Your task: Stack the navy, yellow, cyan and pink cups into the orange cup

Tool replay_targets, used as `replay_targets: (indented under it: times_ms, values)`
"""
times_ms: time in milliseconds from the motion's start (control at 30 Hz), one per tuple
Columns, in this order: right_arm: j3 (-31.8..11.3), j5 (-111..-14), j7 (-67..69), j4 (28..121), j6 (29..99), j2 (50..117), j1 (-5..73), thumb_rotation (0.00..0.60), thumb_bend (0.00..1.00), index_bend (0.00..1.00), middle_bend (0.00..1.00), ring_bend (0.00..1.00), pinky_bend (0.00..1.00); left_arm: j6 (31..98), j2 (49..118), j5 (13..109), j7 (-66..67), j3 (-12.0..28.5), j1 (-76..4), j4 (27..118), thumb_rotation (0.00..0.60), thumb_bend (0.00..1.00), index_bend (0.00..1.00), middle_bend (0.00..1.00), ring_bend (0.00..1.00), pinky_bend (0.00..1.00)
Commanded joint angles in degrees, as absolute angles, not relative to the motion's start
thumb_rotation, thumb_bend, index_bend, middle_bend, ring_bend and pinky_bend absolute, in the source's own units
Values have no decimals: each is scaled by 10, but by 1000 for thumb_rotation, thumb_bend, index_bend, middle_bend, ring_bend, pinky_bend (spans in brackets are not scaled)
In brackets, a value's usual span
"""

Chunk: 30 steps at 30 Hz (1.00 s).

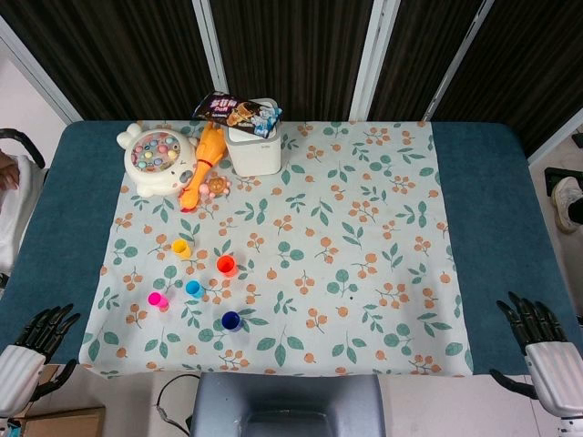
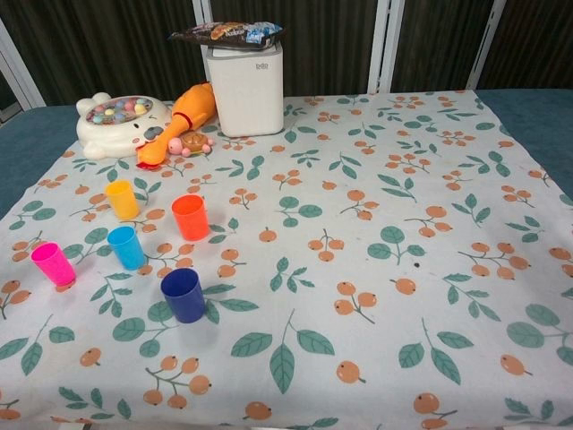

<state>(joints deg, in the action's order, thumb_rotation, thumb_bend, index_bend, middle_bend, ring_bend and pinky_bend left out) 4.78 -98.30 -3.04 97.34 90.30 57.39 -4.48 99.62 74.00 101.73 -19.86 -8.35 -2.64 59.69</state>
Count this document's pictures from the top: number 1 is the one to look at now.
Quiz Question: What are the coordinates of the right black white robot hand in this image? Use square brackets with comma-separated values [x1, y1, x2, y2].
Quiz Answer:
[490, 290, 583, 418]

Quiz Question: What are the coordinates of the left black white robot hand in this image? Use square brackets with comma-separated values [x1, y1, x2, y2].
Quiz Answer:
[0, 303, 81, 418]

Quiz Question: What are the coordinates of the brown cardboard box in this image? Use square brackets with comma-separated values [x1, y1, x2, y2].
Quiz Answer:
[22, 363, 107, 437]

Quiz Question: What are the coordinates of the teal fabric table cover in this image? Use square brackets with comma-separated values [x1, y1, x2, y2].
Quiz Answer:
[0, 120, 583, 375]

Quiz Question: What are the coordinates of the person in white clothes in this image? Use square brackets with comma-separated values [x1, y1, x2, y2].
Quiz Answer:
[0, 149, 49, 274]

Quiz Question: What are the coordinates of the white sneaker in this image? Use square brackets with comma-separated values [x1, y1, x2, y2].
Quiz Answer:
[550, 177, 583, 234]

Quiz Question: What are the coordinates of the black floor stand base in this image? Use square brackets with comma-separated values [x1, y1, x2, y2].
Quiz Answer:
[544, 167, 583, 192]

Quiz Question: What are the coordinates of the black chair armrest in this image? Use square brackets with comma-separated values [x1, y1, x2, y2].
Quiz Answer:
[0, 128, 46, 170]

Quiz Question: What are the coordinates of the orange plastic cup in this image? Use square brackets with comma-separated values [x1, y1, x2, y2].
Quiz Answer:
[215, 255, 238, 278]

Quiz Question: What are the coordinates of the white fishing game toy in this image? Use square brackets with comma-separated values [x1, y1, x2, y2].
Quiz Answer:
[116, 122, 199, 198]

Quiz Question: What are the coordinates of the orange paw squeeze toy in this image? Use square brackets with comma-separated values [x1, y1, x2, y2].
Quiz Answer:
[200, 176, 232, 199]

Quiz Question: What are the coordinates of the floral leaf print tablecloth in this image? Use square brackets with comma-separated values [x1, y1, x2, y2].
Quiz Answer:
[77, 119, 475, 379]

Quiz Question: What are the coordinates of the orange rubber chicken toy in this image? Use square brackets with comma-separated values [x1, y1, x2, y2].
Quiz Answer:
[179, 121, 228, 213]

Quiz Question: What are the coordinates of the dark striped partition panel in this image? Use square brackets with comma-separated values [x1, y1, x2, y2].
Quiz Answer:
[0, 0, 220, 123]
[430, 0, 583, 158]
[207, 0, 379, 123]
[363, 0, 491, 123]

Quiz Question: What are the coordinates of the white desktop trash bin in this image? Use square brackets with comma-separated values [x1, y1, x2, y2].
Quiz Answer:
[225, 96, 282, 178]

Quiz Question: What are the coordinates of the dark chocolate snack packet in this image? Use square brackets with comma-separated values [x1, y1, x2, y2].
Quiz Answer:
[193, 92, 274, 131]

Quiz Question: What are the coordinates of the blue white snack packet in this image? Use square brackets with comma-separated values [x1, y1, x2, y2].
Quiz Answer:
[248, 102, 283, 137]

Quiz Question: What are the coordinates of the black cable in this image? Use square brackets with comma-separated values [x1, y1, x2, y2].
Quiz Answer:
[156, 372, 198, 433]

